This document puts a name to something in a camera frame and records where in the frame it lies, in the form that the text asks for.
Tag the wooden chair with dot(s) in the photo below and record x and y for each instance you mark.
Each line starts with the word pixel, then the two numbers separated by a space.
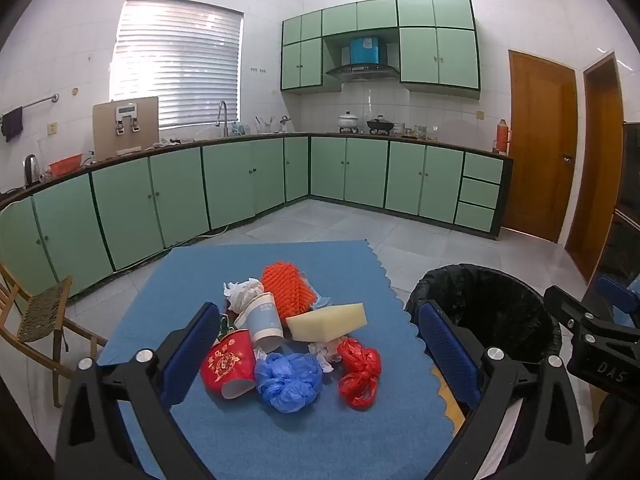
pixel 42 310

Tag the pale yellow sponge block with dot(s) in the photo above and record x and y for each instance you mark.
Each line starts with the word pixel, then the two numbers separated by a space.
pixel 325 322

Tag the steel electric kettle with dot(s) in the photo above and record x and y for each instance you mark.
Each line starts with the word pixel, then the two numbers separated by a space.
pixel 31 170

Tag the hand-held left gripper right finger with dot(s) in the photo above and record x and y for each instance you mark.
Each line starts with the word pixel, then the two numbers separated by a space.
pixel 445 350

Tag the wooden door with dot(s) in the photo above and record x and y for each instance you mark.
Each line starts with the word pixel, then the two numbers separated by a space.
pixel 600 170
pixel 540 150

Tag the red plastic basin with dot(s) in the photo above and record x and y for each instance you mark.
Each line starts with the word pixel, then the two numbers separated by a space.
pixel 65 164

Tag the black wok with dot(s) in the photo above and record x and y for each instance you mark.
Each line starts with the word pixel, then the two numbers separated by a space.
pixel 380 124

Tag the green upper kitchen cabinets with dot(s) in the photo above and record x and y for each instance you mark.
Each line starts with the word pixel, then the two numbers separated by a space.
pixel 435 55

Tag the utensil holder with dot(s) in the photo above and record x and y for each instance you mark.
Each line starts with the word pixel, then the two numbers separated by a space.
pixel 264 126

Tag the green lower kitchen cabinets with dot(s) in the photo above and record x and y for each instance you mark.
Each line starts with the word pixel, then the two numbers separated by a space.
pixel 225 180

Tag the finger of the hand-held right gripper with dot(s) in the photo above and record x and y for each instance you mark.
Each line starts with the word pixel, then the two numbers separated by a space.
pixel 562 300
pixel 617 292

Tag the green kitchen cabinets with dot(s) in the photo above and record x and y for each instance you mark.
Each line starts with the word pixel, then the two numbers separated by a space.
pixel 225 180
pixel 435 55

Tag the blue scalloped table mat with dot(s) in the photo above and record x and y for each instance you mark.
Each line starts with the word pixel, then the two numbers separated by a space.
pixel 300 440

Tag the red paper cup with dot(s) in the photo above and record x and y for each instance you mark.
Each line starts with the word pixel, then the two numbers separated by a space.
pixel 227 365

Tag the white cooking pot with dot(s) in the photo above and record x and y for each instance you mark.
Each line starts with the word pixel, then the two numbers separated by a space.
pixel 348 121

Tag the orange foam net sleeve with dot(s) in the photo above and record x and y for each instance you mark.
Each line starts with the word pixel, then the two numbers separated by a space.
pixel 287 290

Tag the white floral wrapper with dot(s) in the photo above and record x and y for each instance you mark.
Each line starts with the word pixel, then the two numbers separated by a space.
pixel 325 352

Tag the white window blind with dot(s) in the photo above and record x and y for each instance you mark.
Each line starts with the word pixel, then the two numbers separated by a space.
pixel 175 60

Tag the large white tissue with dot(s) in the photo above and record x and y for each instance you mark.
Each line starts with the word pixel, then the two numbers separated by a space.
pixel 242 292

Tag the metal kitchen faucet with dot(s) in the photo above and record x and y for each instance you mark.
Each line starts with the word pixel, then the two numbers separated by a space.
pixel 223 110

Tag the orange thermos flask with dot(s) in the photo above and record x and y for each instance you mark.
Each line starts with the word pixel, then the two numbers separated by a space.
pixel 501 137

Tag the red plastic bag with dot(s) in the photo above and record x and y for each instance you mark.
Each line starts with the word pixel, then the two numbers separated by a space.
pixel 357 365

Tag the cardboard box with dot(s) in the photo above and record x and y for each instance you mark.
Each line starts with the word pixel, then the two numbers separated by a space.
pixel 107 130

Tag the dark hanging towel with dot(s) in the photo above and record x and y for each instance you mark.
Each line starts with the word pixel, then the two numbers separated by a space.
pixel 11 125

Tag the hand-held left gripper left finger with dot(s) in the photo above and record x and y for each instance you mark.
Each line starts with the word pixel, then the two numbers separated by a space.
pixel 187 355

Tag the metal towel rail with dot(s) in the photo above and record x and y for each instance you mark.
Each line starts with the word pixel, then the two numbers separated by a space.
pixel 40 101

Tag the yellow wall socket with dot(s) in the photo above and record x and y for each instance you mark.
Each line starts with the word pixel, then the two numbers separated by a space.
pixel 52 128

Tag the dark glass cabinet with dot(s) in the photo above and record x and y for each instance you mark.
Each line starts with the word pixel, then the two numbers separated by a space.
pixel 627 240

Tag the black-lined trash bin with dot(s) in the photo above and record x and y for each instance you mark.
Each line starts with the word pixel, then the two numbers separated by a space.
pixel 490 300

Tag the blue plastic bag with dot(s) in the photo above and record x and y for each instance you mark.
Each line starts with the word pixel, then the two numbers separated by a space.
pixel 287 380

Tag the range hood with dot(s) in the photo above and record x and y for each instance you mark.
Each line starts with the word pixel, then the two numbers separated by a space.
pixel 362 71

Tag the blue and white paper cup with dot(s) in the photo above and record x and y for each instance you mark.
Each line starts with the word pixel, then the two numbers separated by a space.
pixel 262 317

